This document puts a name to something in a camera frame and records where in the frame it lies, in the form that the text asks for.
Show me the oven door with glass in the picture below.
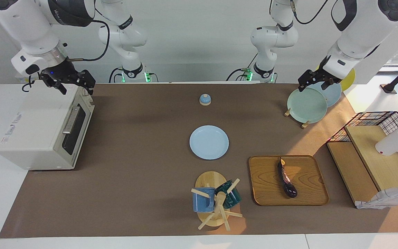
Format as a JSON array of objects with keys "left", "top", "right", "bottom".
[{"left": 61, "top": 93, "right": 95, "bottom": 164}]

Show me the wooden mug tree stand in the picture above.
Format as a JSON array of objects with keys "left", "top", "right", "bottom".
[{"left": 190, "top": 171, "right": 243, "bottom": 231}]

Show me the wooden tray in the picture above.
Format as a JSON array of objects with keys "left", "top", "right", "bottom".
[{"left": 248, "top": 155, "right": 330, "bottom": 206}]

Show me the cream toaster oven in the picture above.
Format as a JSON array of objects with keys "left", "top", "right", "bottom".
[{"left": 0, "top": 80, "right": 95, "bottom": 170}]

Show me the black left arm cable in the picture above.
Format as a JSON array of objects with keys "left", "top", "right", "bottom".
[{"left": 268, "top": 0, "right": 329, "bottom": 26}]

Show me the small light blue plate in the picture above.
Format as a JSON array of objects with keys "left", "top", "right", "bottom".
[{"left": 189, "top": 125, "right": 229, "bottom": 160}]

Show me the pale green plate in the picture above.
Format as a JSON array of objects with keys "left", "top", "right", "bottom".
[{"left": 287, "top": 87, "right": 328, "bottom": 124}]

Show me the wooden plate rack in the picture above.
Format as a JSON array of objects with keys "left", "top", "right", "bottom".
[{"left": 284, "top": 108, "right": 311, "bottom": 129}]

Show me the yellow plate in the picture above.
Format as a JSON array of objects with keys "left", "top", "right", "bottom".
[{"left": 318, "top": 66, "right": 356, "bottom": 92}]

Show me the blue mug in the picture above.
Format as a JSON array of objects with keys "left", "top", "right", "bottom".
[{"left": 192, "top": 187, "right": 216, "bottom": 213}]

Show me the dark purple eggplant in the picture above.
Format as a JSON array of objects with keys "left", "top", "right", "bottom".
[{"left": 277, "top": 157, "right": 298, "bottom": 199}]

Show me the marble patterned cloth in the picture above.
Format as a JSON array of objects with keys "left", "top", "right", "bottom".
[{"left": 356, "top": 186, "right": 398, "bottom": 210}]

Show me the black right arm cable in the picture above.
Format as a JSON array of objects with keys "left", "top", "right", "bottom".
[{"left": 66, "top": 19, "right": 110, "bottom": 63}]

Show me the brown table mat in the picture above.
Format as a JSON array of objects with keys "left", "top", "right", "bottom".
[{"left": 0, "top": 83, "right": 398, "bottom": 239}]

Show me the coiled black power cable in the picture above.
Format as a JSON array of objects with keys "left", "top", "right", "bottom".
[{"left": 21, "top": 74, "right": 35, "bottom": 92}]

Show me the large light blue plate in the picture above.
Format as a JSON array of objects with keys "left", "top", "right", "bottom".
[{"left": 310, "top": 80, "right": 342, "bottom": 108}]

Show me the black arm base cable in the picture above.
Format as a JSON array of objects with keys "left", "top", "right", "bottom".
[
  {"left": 108, "top": 67, "right": 159, "bottom": 83},
  {"left": 226, "top": 52, "right": 259, "bottom": 82}
]

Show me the dark green mug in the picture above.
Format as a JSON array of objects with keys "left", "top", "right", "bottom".
[{"left": 215, "top": 180, "right": 242, "bottom": 209}]

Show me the white plastic cup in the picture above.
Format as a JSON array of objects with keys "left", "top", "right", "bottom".
[{"left": 375, "top": 117, "right": 398, "bottom": 156}]

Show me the wooden shelf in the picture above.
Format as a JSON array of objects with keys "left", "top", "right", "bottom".
[{"left": 326, "top": 125, "right": 398, "bottom": 208}]

